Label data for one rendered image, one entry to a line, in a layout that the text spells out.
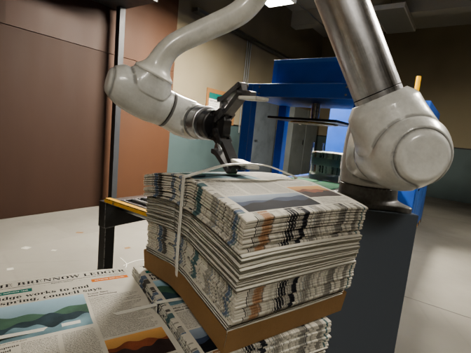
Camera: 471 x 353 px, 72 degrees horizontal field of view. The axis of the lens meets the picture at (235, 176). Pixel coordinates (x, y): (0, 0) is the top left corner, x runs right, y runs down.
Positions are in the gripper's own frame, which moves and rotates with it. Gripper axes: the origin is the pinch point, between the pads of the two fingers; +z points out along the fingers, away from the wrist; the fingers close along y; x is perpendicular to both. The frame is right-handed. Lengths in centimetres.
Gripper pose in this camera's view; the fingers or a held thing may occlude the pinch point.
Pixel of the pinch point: (255, 132)
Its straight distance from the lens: 67.5
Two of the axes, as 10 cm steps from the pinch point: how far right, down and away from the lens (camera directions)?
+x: -8.4, -0.1, -5.5
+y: -1.2, 9.8, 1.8
